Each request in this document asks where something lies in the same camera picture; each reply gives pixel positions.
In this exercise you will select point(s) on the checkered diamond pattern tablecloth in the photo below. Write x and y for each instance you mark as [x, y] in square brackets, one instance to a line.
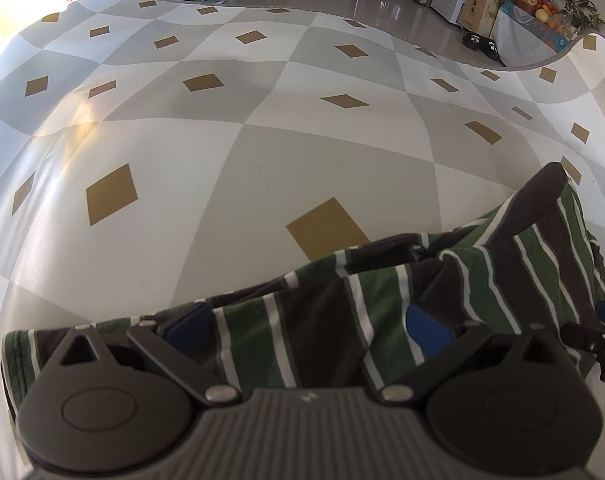
[155, 152]

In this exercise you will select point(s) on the white cloth covered counter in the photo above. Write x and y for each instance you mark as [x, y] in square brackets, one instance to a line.
[522, 40]

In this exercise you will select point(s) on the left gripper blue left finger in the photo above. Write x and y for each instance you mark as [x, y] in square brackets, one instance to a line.
[170, 348]

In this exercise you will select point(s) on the brown cardboard box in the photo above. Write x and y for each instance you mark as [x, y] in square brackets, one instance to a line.
[479, 16]

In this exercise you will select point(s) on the green brown striped shirt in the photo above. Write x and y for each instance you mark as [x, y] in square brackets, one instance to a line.
[340, 321]

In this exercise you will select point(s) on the black slippers pair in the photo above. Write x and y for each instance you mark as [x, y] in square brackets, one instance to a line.
[479, 43]

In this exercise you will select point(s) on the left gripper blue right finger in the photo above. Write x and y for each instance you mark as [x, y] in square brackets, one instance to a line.
[446, 347]

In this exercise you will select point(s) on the fruit pile on counter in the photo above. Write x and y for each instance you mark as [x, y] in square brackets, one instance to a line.
[547, 12]

